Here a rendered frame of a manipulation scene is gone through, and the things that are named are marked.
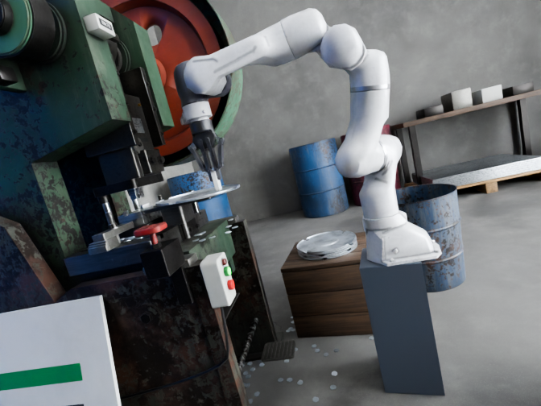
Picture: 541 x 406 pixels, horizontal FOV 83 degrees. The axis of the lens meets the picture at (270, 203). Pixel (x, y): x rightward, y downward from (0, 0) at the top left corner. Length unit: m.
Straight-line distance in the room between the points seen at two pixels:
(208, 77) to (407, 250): 0.77
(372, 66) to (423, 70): 3.64
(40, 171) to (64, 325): 0.47
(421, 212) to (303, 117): 2.95
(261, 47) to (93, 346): 0.96
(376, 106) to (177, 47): 0.95
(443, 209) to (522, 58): 3.54
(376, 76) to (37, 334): 1.23
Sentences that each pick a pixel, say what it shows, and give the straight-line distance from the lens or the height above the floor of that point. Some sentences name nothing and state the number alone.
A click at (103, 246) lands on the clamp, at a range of 1.00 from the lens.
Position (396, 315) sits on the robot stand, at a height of 0.28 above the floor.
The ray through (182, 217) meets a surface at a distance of 1.09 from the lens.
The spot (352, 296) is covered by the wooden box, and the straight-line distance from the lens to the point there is 1.43.
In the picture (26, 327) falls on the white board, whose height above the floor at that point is 0.54.
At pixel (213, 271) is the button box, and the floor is 0.60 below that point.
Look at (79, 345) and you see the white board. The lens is 1.12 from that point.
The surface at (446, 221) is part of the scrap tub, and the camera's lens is 1.71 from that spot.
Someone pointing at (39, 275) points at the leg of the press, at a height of 0.68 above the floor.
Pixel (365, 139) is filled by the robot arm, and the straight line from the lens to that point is 0.94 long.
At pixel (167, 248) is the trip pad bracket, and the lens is 0.80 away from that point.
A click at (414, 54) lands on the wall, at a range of 4.59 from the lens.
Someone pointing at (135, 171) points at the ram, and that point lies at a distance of 1.10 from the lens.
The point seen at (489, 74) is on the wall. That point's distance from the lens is 4.84.
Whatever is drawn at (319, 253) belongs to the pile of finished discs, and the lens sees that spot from 1.41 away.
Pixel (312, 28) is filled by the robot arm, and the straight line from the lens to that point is 0.97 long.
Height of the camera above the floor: 0.86
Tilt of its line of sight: 9 degrees down
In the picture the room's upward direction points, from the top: 14 degrees counter-clockwise
